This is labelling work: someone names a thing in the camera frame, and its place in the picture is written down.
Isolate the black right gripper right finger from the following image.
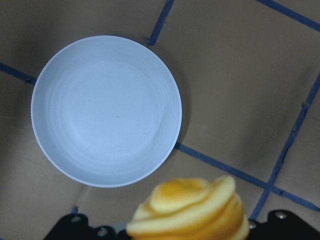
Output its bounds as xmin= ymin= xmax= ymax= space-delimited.
xmin=247 ymin=209 xmax=320 ymax=240

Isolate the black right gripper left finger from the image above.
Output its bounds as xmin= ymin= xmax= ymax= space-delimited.
xmin=44 ymin=213 xmax=132 ymax=240

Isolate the orange striped bread loaf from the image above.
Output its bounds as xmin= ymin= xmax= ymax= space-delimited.
xmin=126 ymin=175 xmax=250 ymax=240

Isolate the blue round plate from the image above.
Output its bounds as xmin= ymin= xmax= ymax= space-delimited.
xmin=30 ymin=35 xmax=182 ymax=188

